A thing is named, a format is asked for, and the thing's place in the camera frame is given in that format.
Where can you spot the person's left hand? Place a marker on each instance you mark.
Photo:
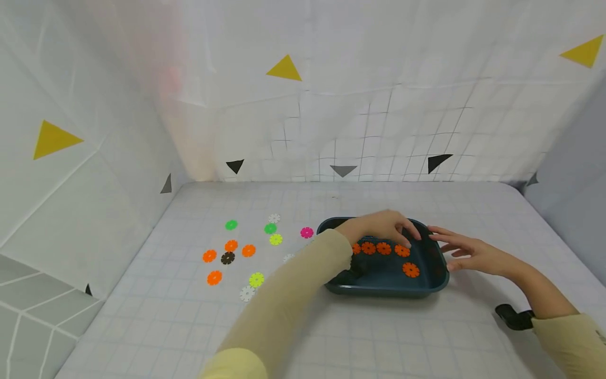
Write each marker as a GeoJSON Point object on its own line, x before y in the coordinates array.
{"type": "Point", "coordinates": [378, 225]}

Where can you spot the person's right hand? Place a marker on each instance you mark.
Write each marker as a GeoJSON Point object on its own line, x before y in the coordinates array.
{"type": "Point", "coordinates": [480, 255]}

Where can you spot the person's right thumb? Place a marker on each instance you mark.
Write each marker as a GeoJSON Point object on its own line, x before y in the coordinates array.
{"type": "Point", "coordinates": [457, 265]}

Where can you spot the person's right fingers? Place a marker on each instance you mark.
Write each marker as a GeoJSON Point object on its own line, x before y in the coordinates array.
{"type": "Point", "coordinates": [450, 235]}

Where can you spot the person's left fingers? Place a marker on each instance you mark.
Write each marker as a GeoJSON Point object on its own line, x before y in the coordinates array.
{"type": "Point", "coordinates": [411, 230]}

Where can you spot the person's right forearm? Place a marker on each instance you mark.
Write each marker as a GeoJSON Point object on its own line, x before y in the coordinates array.
{"type": "Point", "coordinates": [549, 300]}

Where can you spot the person's left forearm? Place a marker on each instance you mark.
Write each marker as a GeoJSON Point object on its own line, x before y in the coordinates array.
{"type": "Point", "coordinates": [284, 300]}

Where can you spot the orange snowflake disc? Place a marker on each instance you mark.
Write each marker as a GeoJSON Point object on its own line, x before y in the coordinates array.
{"type": "Point", "coordinates": [411, 270]}
{"type": "Point", "coordinates": [231, 246]}
{"type": "Point", "coordinates": [368, 248]}
{"type": "Point", "coordinates": [209, 256]}
{"type": "Point", "coordinates": [383, 248]}
{"type": "Point", "coordinates": [402, 251]}
{"type": "Point", "coordinates": [356, 249]}
{"type": "Point", "coordinates": [248, 251]}
{"type": "Point", "coordinates": [214, 278]}

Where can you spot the dark blue plastic tray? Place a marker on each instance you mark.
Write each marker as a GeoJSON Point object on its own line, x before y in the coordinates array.
{"type": "Point", "coordinates": [383, 281]}

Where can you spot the black wrist band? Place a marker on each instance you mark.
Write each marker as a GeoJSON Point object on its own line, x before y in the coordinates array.
{"type": "Point", "coordinates": [513, 318]}

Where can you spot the magenta snowflake disc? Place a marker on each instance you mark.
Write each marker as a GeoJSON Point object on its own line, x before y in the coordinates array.
{"type": "Point", "coordinates": [307, 232]}

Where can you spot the white snowflake disc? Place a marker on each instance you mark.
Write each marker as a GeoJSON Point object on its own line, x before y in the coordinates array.
{"type": "Point", "coordinates": [274, 218]}
{"type": "Point", "coordinates": [246, 293]}
{"type": "Point", "coordinates": [288, 258]}

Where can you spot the yellow-green snowflake disc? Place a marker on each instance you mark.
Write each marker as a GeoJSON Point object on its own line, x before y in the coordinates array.
{"type": "Point", "coordinates": [276, 239]}
{"type": "Point", "coordinates": [256, 280]}

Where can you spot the green snowflake disc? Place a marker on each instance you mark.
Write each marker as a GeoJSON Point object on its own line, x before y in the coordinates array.
{"type": "Point", "coordinates": [270, 228]}
{"type": "Point", "coordinates": [231, 225]}

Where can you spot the dark brown snowflake disc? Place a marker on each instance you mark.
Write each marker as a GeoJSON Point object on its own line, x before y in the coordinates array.
{"type": "Point", "coordinates": [227, 258]}

